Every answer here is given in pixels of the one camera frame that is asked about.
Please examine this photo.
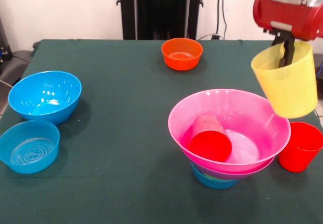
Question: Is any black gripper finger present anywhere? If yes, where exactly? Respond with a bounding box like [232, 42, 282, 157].
[271, 31, 286, 47]
[278, 36, 296, 68]

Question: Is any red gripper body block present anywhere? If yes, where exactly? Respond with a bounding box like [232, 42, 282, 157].
[252, 0, 323, 42]

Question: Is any yellow cup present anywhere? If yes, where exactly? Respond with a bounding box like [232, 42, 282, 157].
[250, 41, 318, 120]

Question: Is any large pink bowl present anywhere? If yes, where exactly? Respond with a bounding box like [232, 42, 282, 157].
[168, 89, 292, 174]

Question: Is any orange bowl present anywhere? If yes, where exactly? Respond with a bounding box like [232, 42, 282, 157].
[161, 37, 203, 71]

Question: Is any crimson cup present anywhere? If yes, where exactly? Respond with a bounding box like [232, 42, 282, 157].
[188, 115, 233, 163]

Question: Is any green bowl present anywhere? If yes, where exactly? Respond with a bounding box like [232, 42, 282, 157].
[201, 174, 223, 181]

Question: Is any small blue bowl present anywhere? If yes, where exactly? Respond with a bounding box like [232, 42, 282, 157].
[191, 163, 240, 190]
[0, 120, 61, 175]

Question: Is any large blue bowl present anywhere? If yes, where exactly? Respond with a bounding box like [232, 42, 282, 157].
[8, 70, 82, 126]

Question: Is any dark grey stand base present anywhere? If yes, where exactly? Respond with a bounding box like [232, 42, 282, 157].
[0, 49, 32, 88]
[312, 53, 323, 83]

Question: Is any red cup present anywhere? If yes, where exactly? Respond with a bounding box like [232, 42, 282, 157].
[278, 122, 323, 173]

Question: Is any dark green tablecloth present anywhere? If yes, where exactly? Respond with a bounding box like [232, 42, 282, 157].
[0, 38, 323, 224]

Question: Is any black wall cable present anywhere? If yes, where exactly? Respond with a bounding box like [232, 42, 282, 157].
[216, 0, 228, 37]

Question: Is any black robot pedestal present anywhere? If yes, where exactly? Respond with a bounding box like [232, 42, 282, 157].
[116, 0, 204, 40]

